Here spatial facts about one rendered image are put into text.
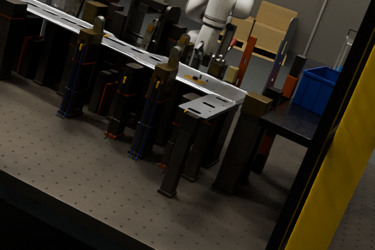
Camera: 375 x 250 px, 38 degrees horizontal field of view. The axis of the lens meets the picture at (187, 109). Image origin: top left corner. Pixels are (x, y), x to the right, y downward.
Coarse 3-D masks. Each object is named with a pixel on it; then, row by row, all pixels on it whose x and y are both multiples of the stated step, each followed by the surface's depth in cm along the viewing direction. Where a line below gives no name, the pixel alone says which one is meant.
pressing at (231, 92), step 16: (32, 0) 242; (48, 16) 223; (64, 16) 232; (112, 48) 210; (128, 48) 216; (144, 64) 203; (176, 80) 198; (192, 80) 201; (208, 80) 208; (224, 96) 195; (240, 96) 202
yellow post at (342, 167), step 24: (360, 96) 133; (360, 120) 133; (336, 144) 137; (360, 144) 134; (336, 168) 138; (360, 168) 135; (312, 192) 141; (336, 192) 139; (312, 216) 142; (336, 216) 140; (312, 240) 144
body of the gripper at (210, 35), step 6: (204, 24) 194; (204, 30) 193; (210, 30) 192; (216, 30) 194; (198, 36) 194; (204, 36) 193; (210, 36) 193; (216, 36) 197; (198, 42) 194; (204, 42) 193; (210, 42) 195; (216, 42) 200; (204, 48) 194; (210, 48) 197
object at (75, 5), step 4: (76, 0) 240; (80, 0) 239; (84, 0) 241; (76, 4) 240; (80, 4) 239; (72, 8) 241; (76, 8) 240; (80, 8) 241; (72, 12) 241; (76, 12) 240; (76, 16) 240
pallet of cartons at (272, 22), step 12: (264, 12) 888; (276, 12) 884; (288, 12) 880; (240, 24) 858; (252, 24) 856; (264, 24) 885; (276, 24) 888; (288, 24) 884; (240, 36) 864; (264, 36) 856; (276, 36) 853; (240, 48) 869; (264, 48) 861; (276, 48) 858
